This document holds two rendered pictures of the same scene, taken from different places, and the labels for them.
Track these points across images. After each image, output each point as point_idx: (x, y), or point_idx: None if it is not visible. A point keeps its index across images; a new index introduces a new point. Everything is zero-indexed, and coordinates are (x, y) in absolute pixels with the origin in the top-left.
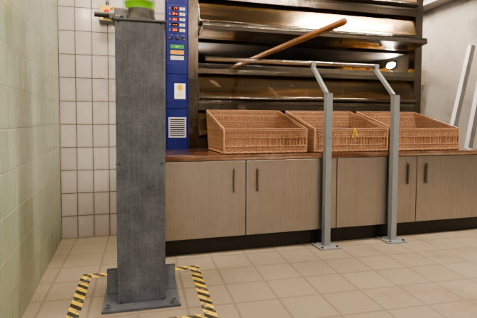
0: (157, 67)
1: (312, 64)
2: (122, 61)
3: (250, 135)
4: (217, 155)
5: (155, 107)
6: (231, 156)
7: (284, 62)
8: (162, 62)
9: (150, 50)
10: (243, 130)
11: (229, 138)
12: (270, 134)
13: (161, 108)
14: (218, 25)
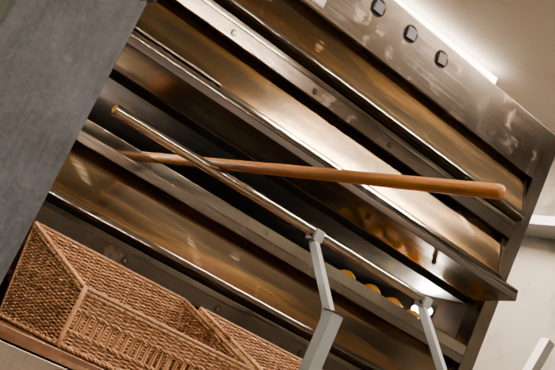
0: (86, 82)
1: (316, 237)
2: (19, 28)
3: (135, 329)
4: (45, 343)
5: (35, 168)
6: (75, 360)
7: (265, 203)
8: (101, 78)
9: (90, 40)
10: (125, 312)
11: (87, 315)
12: (176, 347)
13: (47, 177)
14: (158, 54)
